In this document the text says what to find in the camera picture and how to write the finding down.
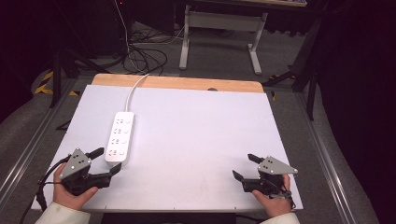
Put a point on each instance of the white power strip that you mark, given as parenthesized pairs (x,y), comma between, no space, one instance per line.
(120,137)

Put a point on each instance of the dark curtain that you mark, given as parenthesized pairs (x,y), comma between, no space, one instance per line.
(18,46)
(361,93)

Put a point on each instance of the black panel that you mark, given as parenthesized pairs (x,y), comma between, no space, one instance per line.
(168,218)

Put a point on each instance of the black computer case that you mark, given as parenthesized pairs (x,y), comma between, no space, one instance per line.
(102,28)

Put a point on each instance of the person's right hand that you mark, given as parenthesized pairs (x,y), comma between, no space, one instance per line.
(275,205)

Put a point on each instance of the aluminium floor rail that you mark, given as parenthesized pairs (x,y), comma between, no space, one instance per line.
(327,155)
(28,147)

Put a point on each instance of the black tripod stand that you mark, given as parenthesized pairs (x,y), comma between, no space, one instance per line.
(57,74)

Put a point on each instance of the black metal stand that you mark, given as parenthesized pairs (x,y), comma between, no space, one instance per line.
(311,81)

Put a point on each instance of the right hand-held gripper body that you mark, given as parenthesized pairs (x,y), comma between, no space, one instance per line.
(267,183)

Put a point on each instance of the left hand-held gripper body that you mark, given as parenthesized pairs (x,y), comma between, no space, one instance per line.
(77,179)

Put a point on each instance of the white metal desk frame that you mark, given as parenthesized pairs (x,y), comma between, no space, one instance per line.
(224,20)

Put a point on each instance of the person's left hand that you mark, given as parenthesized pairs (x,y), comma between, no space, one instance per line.
(67,197)

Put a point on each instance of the white table cover board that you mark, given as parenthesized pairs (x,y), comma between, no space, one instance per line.
(199,133)

